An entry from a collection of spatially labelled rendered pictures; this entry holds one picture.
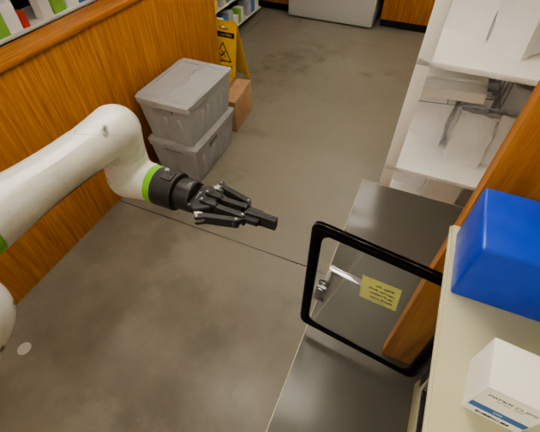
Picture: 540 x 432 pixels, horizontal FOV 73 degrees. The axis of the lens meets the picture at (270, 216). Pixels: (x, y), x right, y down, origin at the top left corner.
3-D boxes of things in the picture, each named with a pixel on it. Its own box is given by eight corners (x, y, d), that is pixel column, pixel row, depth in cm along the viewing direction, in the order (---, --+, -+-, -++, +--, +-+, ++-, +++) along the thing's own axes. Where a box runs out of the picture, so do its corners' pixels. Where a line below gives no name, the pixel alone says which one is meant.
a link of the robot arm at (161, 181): (175, 189, 93) (154, 213, 87) (165, 153, 84) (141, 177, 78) (195, 196, 91) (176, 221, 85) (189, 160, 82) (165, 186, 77)
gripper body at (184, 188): (168, 193, 79) (205, 205, 77) (189, 169, 84) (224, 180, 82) (174, 215, 84) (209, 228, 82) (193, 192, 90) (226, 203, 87)
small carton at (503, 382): (520, 384, 37) (555, 363, 32) (516, 434, 34) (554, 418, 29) (469, 360, 38) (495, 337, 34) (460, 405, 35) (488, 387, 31)
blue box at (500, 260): (537, 257, 47) (581, 210, 40) (541, 324, 41) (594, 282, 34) (455, 233, 50) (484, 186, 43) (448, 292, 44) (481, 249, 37)
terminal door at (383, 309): (412, 379, 87) (487, 297, 57) (299, 318, 97) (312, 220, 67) (413, 376, 87) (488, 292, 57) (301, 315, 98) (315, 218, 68)
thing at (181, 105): (236, 107, 284) (232, 67, 260) (195, 152, 248) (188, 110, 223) (190, 96, 295) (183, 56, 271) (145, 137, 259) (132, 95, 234)
